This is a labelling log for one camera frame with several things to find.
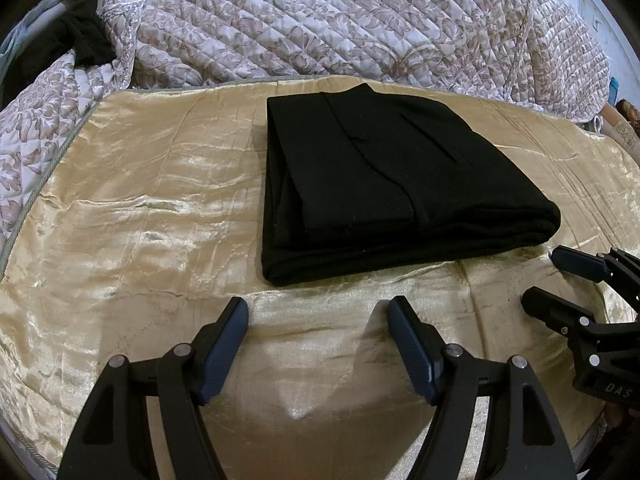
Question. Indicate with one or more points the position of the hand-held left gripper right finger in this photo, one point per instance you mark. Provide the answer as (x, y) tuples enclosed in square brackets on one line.
[(411, 345)]

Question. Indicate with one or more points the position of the floral quilted blanket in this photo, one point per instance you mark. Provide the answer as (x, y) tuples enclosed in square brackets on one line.
[(300, 20)]

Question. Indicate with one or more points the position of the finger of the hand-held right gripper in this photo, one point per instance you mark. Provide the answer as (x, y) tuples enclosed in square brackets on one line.
[(550, 307), (575, 263)]

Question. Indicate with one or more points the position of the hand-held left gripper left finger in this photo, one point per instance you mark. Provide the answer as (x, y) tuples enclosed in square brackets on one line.
[(225, 345)]

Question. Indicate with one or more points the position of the dark cloth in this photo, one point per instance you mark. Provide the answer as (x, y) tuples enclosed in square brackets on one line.
[(82, 35)]

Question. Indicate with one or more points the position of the pale blue cloth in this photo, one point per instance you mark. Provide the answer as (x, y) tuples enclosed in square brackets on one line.
[(12, 45)]

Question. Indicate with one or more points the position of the black pants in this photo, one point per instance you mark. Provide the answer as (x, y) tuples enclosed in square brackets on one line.
[(375, 185)]

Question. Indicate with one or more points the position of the gold satin bed sheet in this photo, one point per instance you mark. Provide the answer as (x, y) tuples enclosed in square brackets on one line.
[(150, 210)]

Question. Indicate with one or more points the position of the patterned pillow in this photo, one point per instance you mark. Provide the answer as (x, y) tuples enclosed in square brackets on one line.
[(625, 122)]

